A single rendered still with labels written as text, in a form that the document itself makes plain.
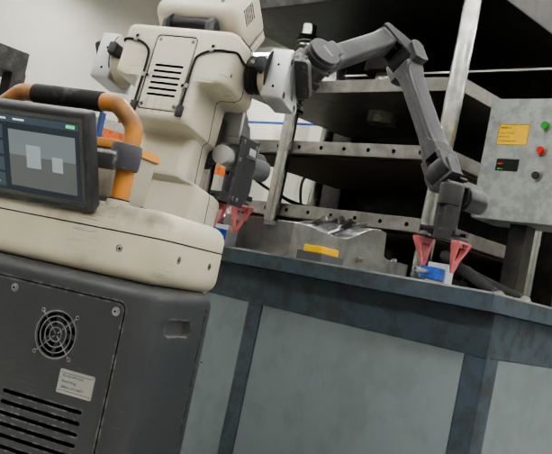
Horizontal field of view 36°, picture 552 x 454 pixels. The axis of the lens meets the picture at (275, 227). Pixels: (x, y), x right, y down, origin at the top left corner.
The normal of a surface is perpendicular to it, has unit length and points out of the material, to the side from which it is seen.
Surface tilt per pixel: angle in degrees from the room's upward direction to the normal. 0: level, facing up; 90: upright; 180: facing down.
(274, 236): 90
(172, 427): 90
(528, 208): 90
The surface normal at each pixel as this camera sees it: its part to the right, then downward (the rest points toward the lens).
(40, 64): 0.74, 0.11
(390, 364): -0.69, -0.18
